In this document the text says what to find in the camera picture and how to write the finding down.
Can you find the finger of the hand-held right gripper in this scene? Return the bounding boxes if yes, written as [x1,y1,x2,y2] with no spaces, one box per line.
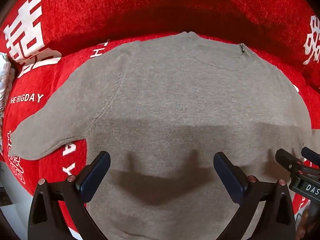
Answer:
[275,148,305,173]
[301,147,320,166]

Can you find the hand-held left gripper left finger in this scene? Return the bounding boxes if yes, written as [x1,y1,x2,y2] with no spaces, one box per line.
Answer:
[27,151,111,240]

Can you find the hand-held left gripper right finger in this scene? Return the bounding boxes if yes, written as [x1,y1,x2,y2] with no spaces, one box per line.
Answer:
[213,152,297,240]

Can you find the grey sweater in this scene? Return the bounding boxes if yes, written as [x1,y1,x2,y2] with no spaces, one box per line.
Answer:
[10,31,316,240]

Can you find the person's right hand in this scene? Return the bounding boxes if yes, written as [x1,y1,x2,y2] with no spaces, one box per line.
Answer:
[296,209,311,240]

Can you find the white patterned cloth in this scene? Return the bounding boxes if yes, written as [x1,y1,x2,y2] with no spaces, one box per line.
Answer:
[0,52,16,153]

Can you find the red printed blanket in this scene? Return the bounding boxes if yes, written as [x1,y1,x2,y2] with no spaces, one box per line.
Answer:
[0,0,320,233]

